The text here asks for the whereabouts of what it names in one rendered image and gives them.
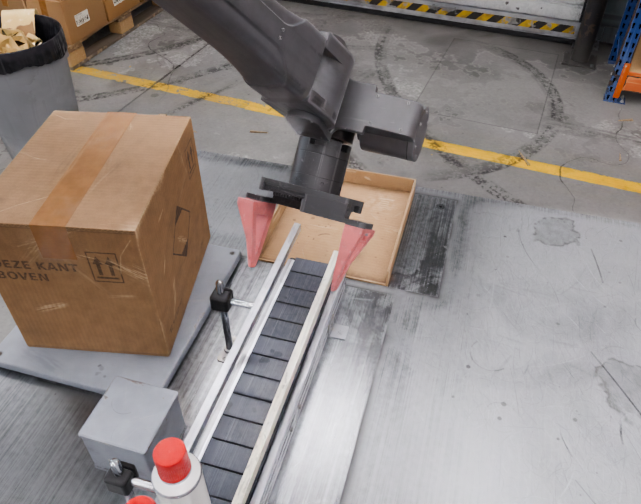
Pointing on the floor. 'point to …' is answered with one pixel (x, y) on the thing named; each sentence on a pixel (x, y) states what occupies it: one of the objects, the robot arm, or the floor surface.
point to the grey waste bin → (28, 100)
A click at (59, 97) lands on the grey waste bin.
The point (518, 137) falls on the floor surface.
